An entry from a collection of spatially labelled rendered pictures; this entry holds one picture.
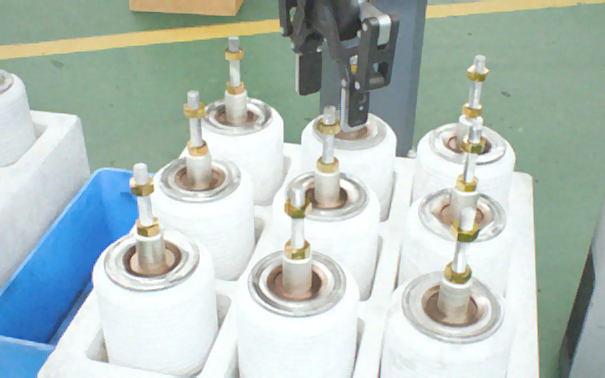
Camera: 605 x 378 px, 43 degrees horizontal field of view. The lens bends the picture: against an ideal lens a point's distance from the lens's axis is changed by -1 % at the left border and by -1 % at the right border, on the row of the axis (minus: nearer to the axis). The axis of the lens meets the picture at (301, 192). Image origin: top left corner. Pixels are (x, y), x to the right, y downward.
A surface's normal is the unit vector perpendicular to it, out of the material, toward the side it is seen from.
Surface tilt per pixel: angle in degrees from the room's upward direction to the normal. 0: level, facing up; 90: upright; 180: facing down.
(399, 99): 90
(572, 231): 0
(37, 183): 90
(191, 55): 0
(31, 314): 88
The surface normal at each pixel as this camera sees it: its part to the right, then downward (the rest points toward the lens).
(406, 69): 0.25, 0.56
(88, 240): 0.98, 0.11
